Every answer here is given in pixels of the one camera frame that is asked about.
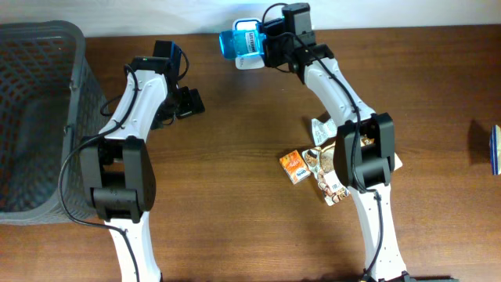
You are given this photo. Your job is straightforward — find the silver foil snack packet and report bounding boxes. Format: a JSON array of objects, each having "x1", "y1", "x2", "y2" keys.
[{"x1": 312, "y1": 118, "x2": 337, "y2": 146}]

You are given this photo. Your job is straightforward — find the small orange snack packet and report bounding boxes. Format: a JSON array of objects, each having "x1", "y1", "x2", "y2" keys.
[{"x1": 279, "y1": 150, "x2": 311, "y2": 185}]

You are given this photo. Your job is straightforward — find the beige PanTree snack pouch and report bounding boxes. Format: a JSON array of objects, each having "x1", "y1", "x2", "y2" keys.
[{"x1": 301, "y1": 143, "x2": 404, "y2": 207}]

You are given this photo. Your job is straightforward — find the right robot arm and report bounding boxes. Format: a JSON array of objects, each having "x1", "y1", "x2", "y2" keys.
[{"x1": 258, "y1": 2, "x2": 411, "y2": 281}]

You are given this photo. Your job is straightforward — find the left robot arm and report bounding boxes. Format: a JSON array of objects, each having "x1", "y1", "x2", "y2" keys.
[{"x1": 78, "y1": 41, "x2": 205, "y2": 281}]

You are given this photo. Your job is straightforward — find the white barcode scanner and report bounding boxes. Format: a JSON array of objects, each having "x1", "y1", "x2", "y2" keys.
[{"x1": 232, "y1": 17, "x2": 265, "y2": 71}]

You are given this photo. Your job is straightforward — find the grey plastic mesh basket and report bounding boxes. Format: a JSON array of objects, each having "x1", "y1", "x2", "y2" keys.
[{"x1": 1, "y1": 20, "x2": 107, "y2": 226}]

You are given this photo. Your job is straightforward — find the right black cable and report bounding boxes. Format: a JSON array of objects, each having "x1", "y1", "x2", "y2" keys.
[{"x1": 261, "y1": 2, "x2": 290, "y2": 28}]

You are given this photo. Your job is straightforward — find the black cable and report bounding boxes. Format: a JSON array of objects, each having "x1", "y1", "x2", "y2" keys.
[
  {"x1": 261, "y1": 2, "x2": 290, "y2": 28},
  {"x1": 57, "y1": 64, "x2": 142, "y2": 282}
]

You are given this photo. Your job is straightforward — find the left black cable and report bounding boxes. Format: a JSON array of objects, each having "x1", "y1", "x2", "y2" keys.
[{"x1": 57, "y1": 64, "x2": 142, "y2": 282}]

